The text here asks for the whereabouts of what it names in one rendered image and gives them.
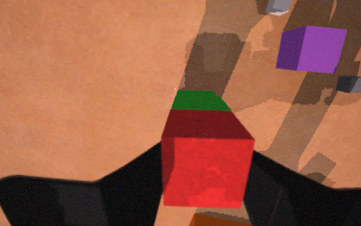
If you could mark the green block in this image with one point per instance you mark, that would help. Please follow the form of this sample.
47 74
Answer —
200 103
195 93

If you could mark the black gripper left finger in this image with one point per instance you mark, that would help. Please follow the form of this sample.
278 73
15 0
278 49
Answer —
130 196

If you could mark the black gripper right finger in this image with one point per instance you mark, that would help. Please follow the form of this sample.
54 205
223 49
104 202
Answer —
277 196

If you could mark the purple block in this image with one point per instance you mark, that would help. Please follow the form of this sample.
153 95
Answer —
311 48

